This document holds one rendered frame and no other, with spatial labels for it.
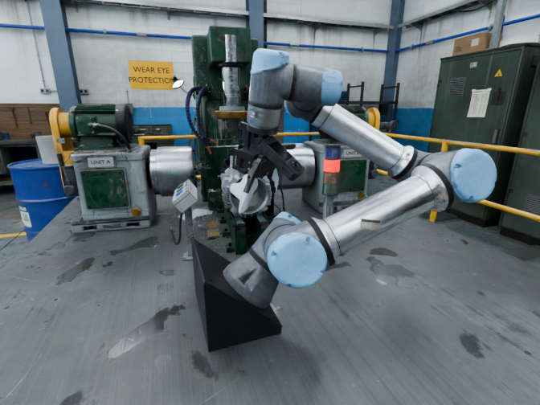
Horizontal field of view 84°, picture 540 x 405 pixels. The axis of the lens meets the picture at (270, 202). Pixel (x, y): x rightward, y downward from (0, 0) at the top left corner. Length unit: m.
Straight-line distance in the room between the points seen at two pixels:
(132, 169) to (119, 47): 5.36
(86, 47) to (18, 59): 1.07
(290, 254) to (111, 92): 6.27
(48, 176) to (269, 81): 2.70
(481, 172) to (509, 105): 3.37
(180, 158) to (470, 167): 1.17
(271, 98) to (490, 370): 0.75
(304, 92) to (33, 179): 2.79
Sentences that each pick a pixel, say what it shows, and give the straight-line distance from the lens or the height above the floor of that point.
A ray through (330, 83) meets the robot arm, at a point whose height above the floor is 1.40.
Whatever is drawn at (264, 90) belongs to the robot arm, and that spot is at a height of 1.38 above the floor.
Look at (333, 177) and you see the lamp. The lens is 1.15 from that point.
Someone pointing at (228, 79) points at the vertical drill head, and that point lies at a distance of 1.60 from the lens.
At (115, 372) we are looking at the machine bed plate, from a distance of 0.82.
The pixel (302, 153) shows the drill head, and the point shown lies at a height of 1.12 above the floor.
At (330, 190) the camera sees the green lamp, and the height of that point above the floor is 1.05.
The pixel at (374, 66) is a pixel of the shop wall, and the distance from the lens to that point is 8.24.
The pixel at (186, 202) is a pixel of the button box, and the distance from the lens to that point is 1.06.
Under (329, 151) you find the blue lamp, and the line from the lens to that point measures 1.14.
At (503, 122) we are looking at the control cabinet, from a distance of 4.15.
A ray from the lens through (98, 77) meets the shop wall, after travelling 6.76.
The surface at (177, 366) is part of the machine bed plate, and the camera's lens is 0.79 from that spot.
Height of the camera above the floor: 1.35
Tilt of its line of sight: 17 degrees down
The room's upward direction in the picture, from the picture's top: straight up
